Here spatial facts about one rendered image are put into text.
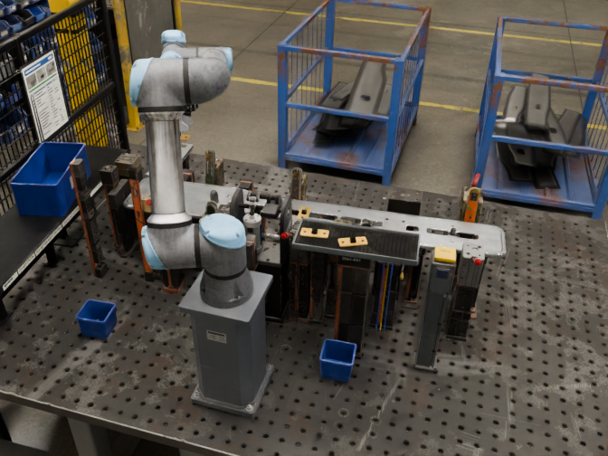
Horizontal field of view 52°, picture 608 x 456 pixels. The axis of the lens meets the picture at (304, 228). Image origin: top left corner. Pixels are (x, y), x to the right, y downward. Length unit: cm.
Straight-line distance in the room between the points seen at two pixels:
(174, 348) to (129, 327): 20
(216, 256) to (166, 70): 48
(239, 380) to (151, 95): 85
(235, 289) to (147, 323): 66
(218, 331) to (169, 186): 43
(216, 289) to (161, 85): 55
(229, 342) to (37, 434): 141
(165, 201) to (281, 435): 78
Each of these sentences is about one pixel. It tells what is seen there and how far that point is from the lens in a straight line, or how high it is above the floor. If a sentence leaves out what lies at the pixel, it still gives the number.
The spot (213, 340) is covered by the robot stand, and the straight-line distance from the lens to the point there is 180.
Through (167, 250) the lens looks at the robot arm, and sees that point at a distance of 163.
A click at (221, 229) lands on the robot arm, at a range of 162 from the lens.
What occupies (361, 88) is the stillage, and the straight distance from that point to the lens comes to 459.
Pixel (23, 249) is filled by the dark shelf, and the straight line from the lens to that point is 220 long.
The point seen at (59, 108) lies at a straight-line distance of 264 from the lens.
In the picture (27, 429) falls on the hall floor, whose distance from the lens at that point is 304.
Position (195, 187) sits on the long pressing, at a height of 100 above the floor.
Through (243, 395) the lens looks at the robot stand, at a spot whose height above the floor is 77.
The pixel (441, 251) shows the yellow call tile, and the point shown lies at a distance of 187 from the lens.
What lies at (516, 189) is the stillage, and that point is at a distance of 427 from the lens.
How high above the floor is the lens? 226
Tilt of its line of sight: 35 degrees down
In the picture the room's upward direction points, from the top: 1 degrees clockwise
